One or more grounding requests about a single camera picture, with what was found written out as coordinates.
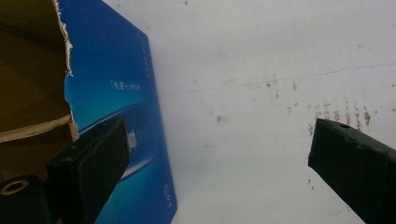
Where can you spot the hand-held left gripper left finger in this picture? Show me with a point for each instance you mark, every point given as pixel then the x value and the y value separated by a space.
pixel 90 161

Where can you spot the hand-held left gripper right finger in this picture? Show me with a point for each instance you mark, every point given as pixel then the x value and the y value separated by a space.
pixel 358 161

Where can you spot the blue cardboard box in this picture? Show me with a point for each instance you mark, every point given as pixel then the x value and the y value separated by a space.
pixel 109 62

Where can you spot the white paper sheet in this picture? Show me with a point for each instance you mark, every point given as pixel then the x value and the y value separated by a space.
pixel 249 124

